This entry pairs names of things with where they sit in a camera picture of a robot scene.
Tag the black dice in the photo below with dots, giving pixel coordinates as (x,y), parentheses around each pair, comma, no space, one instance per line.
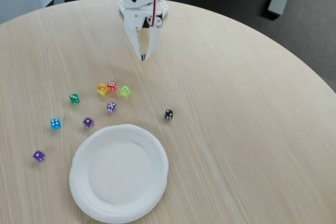
(169,114)

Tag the purple translucent dice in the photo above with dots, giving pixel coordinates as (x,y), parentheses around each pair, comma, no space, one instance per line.
(39,155)
(88,122)
(111,106)

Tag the red translucent dice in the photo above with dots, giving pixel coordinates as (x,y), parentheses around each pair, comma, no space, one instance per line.
(112,85)

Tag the dark green translucent dice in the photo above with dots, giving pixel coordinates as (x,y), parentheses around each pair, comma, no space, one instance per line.
(74,98)

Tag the white paper plate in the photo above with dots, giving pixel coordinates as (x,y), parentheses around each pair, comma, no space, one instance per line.
(119,174)

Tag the blue translucent dice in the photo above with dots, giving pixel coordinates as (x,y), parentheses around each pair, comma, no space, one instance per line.
(56,123)

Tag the light green translucent dice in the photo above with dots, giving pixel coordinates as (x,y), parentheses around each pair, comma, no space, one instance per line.
(125,91)

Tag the yellow translucent dice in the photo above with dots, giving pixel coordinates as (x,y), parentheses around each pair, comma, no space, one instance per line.
(102,89)

